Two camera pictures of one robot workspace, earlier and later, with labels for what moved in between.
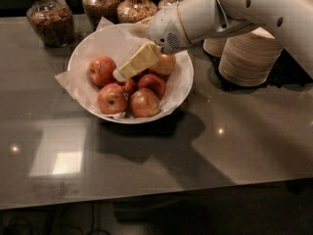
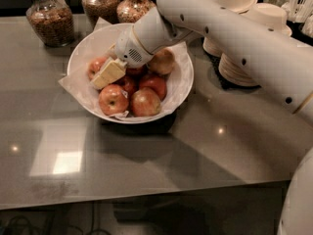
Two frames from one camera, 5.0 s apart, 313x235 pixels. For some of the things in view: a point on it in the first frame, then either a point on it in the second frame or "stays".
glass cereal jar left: (51, 18) stays
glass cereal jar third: (135, 8) stays
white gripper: (164, 29) -> (129, 49)
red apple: (111, 99) stays
